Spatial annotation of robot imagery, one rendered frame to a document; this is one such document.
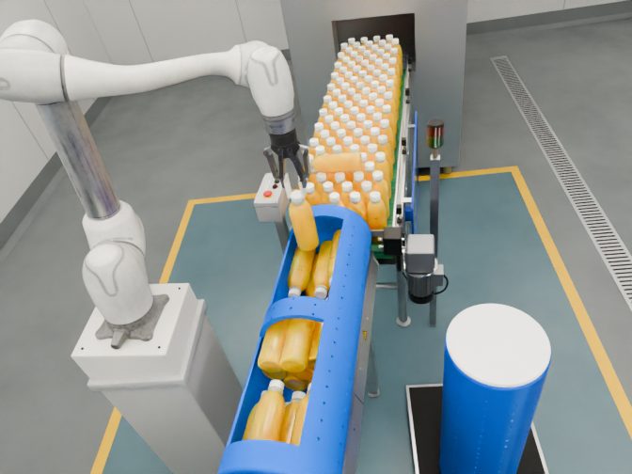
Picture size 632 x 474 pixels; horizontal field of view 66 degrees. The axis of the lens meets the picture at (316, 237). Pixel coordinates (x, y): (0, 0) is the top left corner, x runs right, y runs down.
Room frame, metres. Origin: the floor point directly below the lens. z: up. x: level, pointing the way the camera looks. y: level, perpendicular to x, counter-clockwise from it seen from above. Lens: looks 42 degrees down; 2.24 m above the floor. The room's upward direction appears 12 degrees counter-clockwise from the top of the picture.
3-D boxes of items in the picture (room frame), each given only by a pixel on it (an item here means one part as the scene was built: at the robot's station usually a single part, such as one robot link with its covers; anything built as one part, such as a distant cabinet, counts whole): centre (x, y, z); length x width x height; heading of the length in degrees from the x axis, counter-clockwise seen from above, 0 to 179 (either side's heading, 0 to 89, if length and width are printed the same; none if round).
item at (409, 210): (1.86, -0.51, 0.70); 0.80 x 0.05 x 0.50; 162
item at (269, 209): (1.62, 0.14, 1.05); 0.20 x 0.10 x 0.10; 162
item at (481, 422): (0.75, -0.44, 0.59); 0.28 x 0.28 x 0.88
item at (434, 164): (1.59, -0.54, 0.55); 0.04 x 0.04 x 1.10; 72
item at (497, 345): (0.75, -0.44, 1.03); 0.28 x 0.28 x 0.01
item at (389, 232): (1.32, -0.28, 0.95); 0.10 x 0.07 x 0.10; 72
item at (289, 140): (1.18, 0.03, 1.55); 0.08 x 0.07 x 0.09; 72
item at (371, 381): (1.25, -0.12, 0.31); 0.06 x 0.06 x 0.63; 72
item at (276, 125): (1.18, 0.03, 1.62); 0.09 x 0.09 x 0.06
